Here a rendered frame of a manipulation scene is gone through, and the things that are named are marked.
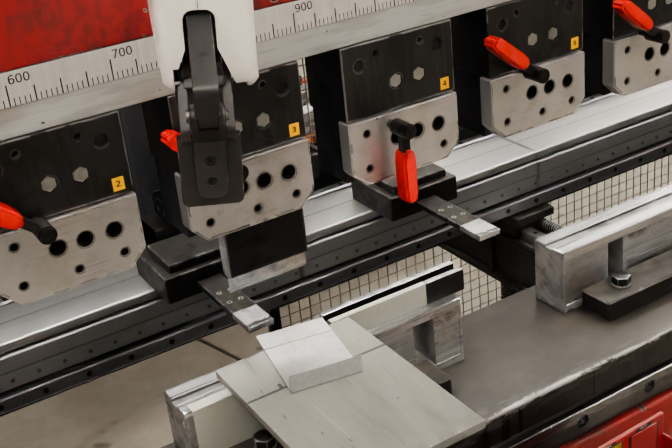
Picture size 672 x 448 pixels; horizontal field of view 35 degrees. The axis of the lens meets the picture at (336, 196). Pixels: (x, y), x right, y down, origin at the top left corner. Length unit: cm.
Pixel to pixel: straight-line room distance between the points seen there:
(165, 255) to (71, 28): 49
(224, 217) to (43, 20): 28
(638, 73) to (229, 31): 99
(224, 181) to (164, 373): 258
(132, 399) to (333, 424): 194
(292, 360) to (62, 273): 30
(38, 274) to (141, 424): 188
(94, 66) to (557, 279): 75
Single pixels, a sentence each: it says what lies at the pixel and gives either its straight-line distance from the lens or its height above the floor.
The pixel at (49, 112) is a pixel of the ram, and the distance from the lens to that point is 102.
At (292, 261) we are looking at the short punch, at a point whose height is 109.
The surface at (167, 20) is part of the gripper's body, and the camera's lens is 51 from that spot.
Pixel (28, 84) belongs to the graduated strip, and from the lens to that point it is 101.
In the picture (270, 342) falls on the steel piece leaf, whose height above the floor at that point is 100.
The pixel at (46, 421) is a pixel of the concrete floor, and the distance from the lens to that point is 303.
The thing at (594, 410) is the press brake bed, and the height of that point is 81.
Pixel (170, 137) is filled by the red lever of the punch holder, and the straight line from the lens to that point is 103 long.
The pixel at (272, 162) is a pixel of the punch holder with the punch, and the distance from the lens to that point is 113.
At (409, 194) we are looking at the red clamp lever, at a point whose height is 117.
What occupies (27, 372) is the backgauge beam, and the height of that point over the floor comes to 94.
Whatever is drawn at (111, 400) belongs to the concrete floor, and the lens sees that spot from 304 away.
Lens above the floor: 167
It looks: 25 degrees down
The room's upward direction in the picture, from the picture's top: 6 degrees counter-clockwise
